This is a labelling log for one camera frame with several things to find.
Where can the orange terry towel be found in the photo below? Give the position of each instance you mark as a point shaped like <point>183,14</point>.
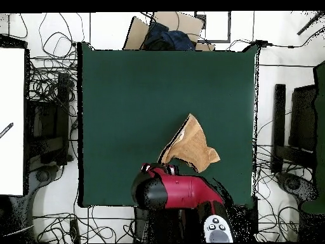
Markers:
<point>193,147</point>

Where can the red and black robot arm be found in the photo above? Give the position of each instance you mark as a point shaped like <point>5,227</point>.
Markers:
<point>188,189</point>

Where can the dark green table cloth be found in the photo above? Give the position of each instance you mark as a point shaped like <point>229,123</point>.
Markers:
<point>114,101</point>

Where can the black power strip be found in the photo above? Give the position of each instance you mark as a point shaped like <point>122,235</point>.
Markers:
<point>74,231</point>

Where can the black stand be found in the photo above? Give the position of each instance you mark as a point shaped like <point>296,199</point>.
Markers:
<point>279,114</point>
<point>62,101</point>

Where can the black box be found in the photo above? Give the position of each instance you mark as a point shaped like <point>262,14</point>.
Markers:
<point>254,221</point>

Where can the dark blue jeans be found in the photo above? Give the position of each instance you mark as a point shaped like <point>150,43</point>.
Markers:
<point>175,38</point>

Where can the black marker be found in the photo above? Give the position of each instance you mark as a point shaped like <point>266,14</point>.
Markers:
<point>7,129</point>

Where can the white panel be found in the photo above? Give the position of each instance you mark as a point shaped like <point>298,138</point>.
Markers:
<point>11,101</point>

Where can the black tripod leg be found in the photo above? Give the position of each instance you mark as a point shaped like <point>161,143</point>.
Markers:
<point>309,24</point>

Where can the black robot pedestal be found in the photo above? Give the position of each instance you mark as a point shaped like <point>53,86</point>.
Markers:
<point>162,226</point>

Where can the black square frame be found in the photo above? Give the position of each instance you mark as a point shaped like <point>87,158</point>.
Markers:
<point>215,41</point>

